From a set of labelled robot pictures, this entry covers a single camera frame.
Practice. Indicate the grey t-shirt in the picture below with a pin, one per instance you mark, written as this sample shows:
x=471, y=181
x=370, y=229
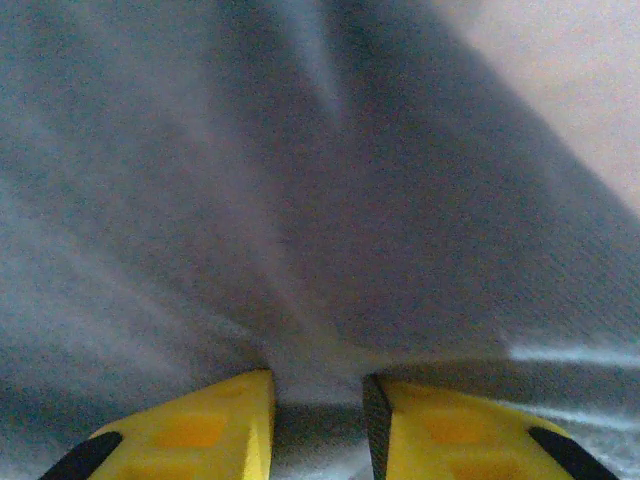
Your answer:
x=300, y=200

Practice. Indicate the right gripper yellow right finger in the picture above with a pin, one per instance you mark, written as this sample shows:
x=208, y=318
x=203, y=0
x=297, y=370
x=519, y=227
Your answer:
x=475, y=440

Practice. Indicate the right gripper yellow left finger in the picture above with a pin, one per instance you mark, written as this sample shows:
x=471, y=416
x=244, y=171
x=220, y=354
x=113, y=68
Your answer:
x=200, y=435

